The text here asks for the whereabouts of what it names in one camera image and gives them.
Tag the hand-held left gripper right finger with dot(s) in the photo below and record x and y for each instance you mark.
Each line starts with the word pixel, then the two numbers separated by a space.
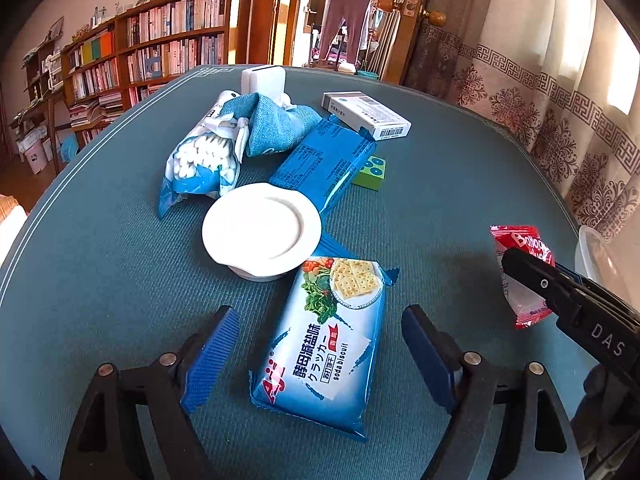
pixel 425 355

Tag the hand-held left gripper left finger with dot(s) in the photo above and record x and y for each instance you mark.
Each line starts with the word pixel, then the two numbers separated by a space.
pixel 212 355

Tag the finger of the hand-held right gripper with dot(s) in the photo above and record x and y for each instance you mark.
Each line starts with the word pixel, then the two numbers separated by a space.
pixel 530 272

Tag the red snack packet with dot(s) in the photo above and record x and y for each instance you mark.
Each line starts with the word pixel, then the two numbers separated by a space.
pixel 522 305

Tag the clear plastic container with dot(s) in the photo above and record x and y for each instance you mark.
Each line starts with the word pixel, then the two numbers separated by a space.
pixel 595 255

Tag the cracker packet with vegetable picture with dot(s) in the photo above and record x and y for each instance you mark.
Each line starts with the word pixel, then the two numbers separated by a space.
pixel 322 350

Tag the white plastic cup with lid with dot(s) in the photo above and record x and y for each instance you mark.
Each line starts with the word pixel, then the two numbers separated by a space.
pixel 260 227

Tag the green toy block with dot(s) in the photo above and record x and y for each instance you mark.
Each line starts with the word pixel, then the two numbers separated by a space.
pixel 371 172

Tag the cotton swab bag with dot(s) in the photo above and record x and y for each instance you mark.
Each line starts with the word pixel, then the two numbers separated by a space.
pixel 200 160

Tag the blue cracker packet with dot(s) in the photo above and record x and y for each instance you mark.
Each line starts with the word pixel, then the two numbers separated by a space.
pixel 325 160

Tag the patterned beige curtain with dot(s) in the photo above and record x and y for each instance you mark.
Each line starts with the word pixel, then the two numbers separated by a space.
pixel 540 90

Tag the white medicine box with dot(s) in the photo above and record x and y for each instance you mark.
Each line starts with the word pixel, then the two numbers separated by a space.
pixel 367 112

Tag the blue cloth pouch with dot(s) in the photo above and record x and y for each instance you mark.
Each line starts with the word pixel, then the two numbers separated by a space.
pixel 275 125

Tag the wooden door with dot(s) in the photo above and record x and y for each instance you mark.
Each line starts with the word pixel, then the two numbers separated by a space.
pixel 400 35

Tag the white storage bin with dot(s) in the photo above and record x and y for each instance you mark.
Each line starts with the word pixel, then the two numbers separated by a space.
pixel 35 150

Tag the round wooden door knob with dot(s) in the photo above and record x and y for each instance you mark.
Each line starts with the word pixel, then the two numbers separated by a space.
pixel 387 2
pixel 435 17

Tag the small white box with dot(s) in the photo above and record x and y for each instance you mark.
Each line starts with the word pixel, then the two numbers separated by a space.
pixel 262 79

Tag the small wooden shelf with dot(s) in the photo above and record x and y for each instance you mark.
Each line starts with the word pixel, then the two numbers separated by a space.
pixel 42 90

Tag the hanging mauve pants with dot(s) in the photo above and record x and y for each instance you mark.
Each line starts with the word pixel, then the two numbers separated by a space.
pixel 345 15

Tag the wooden bookshelf with books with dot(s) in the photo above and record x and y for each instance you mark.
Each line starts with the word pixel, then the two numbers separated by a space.
pixel 165 40

